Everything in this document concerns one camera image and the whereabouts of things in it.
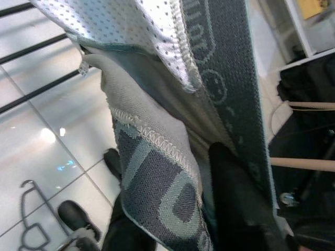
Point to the yellow box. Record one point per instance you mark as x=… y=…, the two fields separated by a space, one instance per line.
x=312 y=9

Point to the grey green lettered garment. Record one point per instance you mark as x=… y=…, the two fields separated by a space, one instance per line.
x=157 y=183

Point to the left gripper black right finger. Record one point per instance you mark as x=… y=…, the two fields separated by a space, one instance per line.
x=235 y=209

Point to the white open shelf unit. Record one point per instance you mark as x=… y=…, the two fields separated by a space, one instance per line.
x=298 y=26

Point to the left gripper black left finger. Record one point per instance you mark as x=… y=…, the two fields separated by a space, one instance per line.
x=123 y=235

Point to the black metal clothes rack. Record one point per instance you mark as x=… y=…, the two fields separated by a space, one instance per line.
x=42 y=92

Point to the light wooden stick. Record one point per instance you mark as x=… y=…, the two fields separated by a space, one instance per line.
x=301 y=162
x=314 y=105

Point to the black soft bag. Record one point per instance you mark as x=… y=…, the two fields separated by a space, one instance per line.
x=308 y=81

